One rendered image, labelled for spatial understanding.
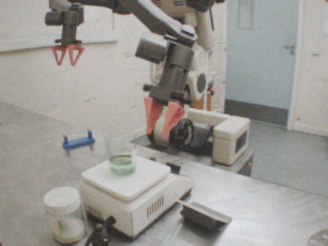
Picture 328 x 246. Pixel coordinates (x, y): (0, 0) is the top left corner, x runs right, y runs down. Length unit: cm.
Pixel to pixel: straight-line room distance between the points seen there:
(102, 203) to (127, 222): 6
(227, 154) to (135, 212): 111
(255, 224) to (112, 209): 26
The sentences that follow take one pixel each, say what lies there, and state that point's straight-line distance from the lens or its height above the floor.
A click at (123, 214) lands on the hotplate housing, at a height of 80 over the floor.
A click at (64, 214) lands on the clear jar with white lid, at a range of 43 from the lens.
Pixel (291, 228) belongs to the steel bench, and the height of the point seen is 75.
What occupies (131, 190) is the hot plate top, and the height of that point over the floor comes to 84.
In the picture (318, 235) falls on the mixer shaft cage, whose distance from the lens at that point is 23.
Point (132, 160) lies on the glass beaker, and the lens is 44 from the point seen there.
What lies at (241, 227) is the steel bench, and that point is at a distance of 49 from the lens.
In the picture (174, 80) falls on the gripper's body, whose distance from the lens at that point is 56.
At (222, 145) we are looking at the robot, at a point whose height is 49.
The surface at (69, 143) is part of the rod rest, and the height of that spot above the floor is 76.
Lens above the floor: 107
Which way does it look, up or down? 19 degrees down
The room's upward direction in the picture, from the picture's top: straight up
